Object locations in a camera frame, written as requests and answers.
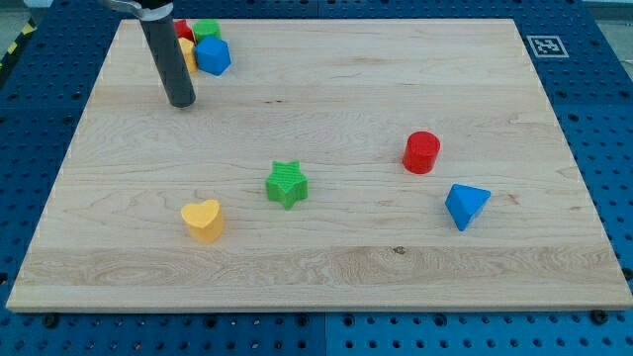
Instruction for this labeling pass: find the dark grey cylindrical pointer rod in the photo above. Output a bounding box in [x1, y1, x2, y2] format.
[140, 15, 196, 108]

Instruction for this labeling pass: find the silver clamp mount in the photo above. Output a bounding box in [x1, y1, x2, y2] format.
[98, 0, 173, 21]

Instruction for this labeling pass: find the green star block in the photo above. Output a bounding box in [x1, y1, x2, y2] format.
[265, 160, 309, 210]

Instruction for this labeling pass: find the green round block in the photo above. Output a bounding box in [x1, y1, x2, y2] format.
[192, 19, 222, 43]

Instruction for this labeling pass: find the blue hexagon block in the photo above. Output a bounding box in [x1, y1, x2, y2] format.
[195, 37, 231, 76]

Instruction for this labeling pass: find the yellow heart block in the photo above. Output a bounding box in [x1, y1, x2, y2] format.
[181, 200, 225, 243]

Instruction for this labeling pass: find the wooden board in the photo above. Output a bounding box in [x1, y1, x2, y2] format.
[7, 19, 632, 313]

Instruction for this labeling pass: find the red cylinder block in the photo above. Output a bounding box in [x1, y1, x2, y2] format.
[402, 132, 441, 174]

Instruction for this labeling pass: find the blue triangle block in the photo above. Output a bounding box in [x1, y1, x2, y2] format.
[445, 184, 492, 231]

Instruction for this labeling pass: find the white fiducial marker tag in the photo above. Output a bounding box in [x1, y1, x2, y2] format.
[526, 35, 569, 58]

